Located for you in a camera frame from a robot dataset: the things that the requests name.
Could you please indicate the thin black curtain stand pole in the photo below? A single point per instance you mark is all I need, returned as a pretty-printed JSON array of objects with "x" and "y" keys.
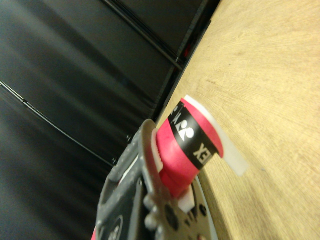
[{"x": 57, "y": 127}]

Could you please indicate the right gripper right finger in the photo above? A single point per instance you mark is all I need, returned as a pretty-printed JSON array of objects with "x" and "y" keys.
[{"x": 150, "y": 162}]

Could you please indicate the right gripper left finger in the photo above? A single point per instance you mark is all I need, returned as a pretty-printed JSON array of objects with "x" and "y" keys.
[{"x": 120, "y": 195}]

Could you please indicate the thick black curtain stand pole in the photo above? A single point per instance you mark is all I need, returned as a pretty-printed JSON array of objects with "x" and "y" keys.
[{"x": 142, "y": 33}]

